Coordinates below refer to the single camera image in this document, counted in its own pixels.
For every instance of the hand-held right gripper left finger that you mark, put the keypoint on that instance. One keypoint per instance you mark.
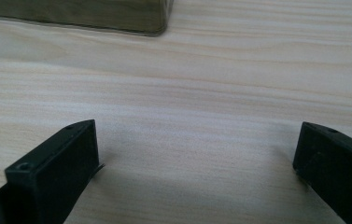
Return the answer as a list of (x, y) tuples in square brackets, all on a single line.
[(52, 174)]

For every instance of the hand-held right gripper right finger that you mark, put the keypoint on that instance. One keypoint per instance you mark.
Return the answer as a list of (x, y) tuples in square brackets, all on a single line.
[(335, 168)]

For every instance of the brown translucent plastic bin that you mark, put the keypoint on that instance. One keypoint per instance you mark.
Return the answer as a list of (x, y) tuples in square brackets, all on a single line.
[(80, 12)]

